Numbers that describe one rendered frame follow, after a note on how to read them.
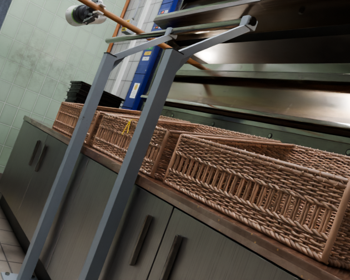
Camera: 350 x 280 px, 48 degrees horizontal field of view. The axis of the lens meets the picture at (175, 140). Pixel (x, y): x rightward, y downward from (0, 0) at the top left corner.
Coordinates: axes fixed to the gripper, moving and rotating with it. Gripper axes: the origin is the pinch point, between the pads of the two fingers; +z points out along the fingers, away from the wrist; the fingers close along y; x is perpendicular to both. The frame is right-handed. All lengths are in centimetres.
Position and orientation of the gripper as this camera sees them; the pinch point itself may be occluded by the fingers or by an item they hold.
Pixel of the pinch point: (99, 9)
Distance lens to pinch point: 198.8
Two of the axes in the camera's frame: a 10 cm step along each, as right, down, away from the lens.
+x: -7.6, -3.1, -5.7
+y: -3.5, 9.3, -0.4
